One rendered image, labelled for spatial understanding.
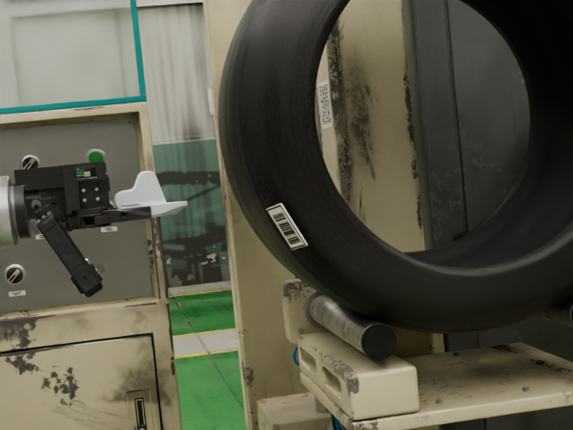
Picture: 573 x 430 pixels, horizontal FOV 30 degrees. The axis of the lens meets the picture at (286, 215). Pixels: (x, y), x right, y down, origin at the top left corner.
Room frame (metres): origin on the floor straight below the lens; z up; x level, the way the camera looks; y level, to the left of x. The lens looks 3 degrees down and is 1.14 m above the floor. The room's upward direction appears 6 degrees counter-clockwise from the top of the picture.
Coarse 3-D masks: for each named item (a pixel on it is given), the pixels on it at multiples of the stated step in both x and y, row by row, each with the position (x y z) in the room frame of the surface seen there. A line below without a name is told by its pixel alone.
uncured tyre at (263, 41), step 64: (256, 0) 1.38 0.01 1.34; (320, 0) 1.29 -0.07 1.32; (512, 0) 1.61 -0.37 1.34; (256, 64) 1.30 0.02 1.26; (256, 128) 1.30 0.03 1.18; (256, 192) 1.32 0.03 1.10; (320, 192) 1.28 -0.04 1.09; (512, 192) 1.63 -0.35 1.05; (320, 256) 1.30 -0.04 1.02; (384, 256) 1.29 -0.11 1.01; (448, 256) 1.59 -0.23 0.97; (512, 256) 1.59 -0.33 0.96; (384, 320) 1.35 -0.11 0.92; (448, 320) 1.33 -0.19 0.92; (512, 320) 1.36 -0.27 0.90
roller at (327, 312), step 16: (320, 304) 1.60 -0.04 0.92; (336, 304) 1.54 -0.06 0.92; (320, 320) 1.57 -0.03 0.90; (336, 320) 1.47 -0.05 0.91; (352, 320) 1.40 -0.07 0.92; (368, 320) 1.36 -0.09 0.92; (352, 336) 1.37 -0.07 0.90; (368, 336) 1.32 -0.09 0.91; (384, 336) 1.32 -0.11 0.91; (368, 352) 1.32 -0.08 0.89; (384, 352) 1.32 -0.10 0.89
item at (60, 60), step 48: (0, 0) 1.96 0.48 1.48; (48, 0) 1.97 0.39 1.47; (96, 0) 1.99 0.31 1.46; (0, 48) 1.96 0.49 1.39; (48, 48) 1.97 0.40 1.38; (96, 48) 1.99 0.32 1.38; (0, 96) 1.96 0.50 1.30; (48, 96) 1.97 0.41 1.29; (96, 96) 1.98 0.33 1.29; (144, 96) 1.99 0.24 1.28
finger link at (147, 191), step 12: (144, 180) 1.35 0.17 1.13; (156, 180) 1.35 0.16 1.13; (120, 192) 1.34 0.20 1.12; (132, 192) 1.34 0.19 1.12; (144, 192) 1.35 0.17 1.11; (156, 192) 1.35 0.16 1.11; (120, 204) 1.34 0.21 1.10; (132, 204) 1.34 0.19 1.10; (144, 204) 1.34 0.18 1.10; (156, 204) 1.34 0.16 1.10; (168, 204) 1.35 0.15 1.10; (180, 204) 1.36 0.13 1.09; (156, 216) 1.34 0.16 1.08
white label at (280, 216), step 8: (272, 208) 1.29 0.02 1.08; (280, 208) 1.28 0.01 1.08; (272, 216) 1.30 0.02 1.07; (280, 216) 1.29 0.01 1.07; (288, 216) 1.27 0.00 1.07; (280, 224) 1.30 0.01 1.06; (288, 224) 1.28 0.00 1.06; (288, 232) 1.29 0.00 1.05; (296, 232) 1.28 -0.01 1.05; (288, 240) 1.30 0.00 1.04; (296, 240) 1.29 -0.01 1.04; (304, 240) 1.28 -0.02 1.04; (296, 248) 1.30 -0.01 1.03
